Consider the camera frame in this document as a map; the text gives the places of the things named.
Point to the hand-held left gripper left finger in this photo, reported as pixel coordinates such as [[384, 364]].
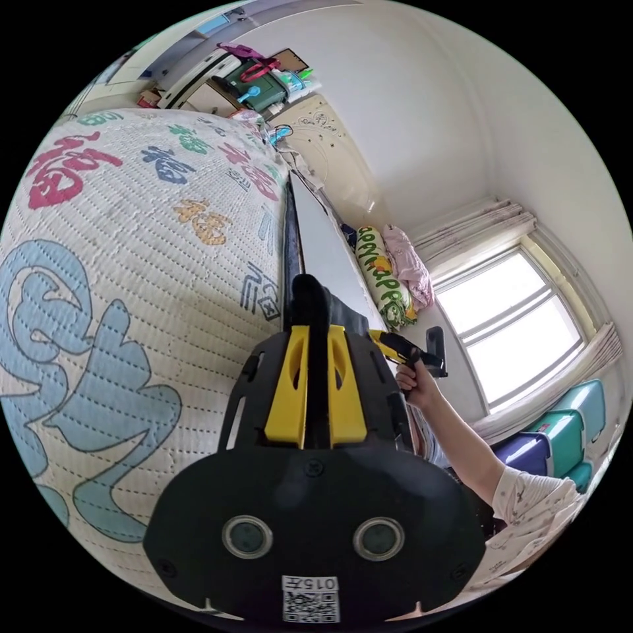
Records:
[[283, 395]]

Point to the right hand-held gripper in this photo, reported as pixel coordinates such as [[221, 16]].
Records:
[[419, 360]]

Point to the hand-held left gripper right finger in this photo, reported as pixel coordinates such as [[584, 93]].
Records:
[[348, 395]]

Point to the black short sleeve shirt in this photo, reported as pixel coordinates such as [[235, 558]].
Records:
[[309, 301]]

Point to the person's right forearm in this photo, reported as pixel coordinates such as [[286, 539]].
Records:
[[465, 445]]

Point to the person's right hand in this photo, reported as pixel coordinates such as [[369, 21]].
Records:
[[420, 390]]

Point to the green and yellow printed pillow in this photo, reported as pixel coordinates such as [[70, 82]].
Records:
[[381, 277]]

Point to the pink blanket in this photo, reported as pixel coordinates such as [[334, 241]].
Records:
[[408, 267]]

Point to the window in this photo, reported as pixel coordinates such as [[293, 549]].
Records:
[[514, 326]]

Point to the pale curtain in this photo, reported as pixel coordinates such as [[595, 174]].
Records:
[[475, 222], [559, 385]]

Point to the purple plastic storage box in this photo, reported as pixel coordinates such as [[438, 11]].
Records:
[[524, 455]]

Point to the teal plastic storage box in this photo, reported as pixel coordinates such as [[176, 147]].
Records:
[[588, 405], [559, 440]]

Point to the bed with printed white quilt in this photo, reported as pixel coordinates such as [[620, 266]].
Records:
[[138, 237]]

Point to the person's body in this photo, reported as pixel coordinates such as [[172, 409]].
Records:
[[534, 514]]

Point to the cream carved headboard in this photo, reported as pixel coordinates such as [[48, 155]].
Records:
[[326, 138]]

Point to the cupboard with clutter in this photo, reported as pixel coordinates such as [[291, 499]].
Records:
[[247, 84]]

